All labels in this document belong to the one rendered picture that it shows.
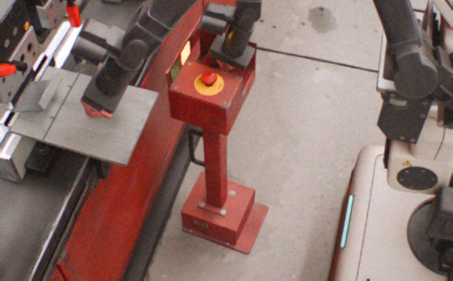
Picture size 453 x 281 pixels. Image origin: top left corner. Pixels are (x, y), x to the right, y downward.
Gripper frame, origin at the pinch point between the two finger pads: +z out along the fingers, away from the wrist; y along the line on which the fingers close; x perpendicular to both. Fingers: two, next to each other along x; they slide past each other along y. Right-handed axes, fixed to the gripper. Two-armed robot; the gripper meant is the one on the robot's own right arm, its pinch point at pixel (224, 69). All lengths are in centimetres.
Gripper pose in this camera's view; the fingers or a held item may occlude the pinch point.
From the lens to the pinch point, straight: 173.4
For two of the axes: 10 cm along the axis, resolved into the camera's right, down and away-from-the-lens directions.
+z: -2.4, 4.8, 8.4
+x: -3.8, 7.5, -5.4
